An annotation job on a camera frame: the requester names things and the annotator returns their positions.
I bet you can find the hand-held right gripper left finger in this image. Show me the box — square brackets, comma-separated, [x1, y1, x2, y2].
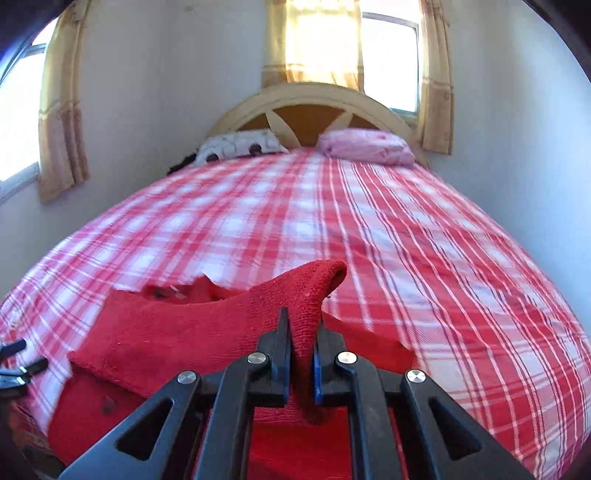
[58, 307, 291, 480]

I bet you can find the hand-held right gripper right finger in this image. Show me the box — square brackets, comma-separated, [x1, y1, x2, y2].
[313, 323, 539, 480]

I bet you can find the red knitted sweater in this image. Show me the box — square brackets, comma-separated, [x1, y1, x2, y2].
[46, 260, 416, 480]

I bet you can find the red plaid bed sheet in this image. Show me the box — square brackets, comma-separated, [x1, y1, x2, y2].
[0, 150, 591, 480]

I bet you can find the white patterned pillow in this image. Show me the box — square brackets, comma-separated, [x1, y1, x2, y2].
[194, 130, 291, 165]

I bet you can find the black cloth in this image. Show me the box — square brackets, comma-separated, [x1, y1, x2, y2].
[166, 154, 197, 175]

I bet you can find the window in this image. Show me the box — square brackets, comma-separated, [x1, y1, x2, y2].
[0, 18, 61, 204]
[360, 11, 422, 125]

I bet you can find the beige curtain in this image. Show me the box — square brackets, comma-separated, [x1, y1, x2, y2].
[416, 0, 454, 155]
[262, 0, 363, 90]
[38, 0, 90, 204]

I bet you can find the pink pillow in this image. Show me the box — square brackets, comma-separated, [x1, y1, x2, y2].
[318, 128, 416, 166]

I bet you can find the cream wooden headboard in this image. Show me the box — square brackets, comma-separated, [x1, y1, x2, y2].
[203, 82, 430, 167]

